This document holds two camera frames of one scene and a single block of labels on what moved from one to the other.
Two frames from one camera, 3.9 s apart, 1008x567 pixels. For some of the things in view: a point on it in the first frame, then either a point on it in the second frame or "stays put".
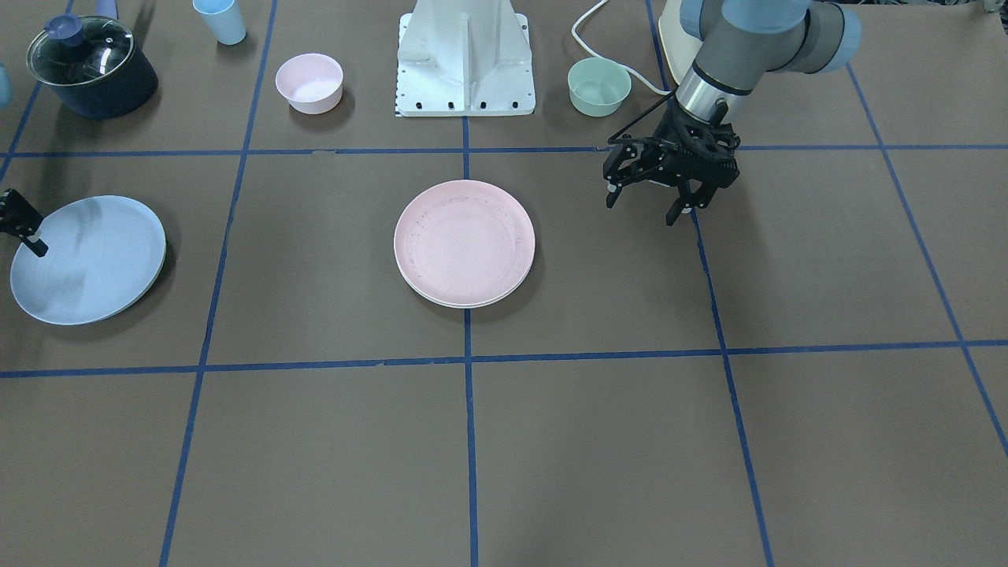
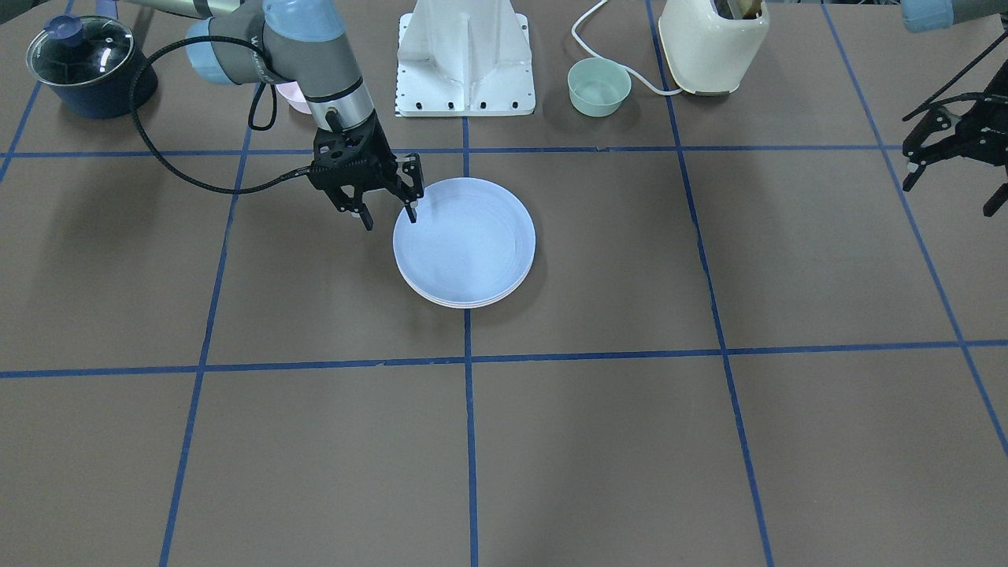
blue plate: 103,251 → 473,241
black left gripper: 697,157 → 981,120
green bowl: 598,87 stays put
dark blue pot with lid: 92,66 stays put
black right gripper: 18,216 → 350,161
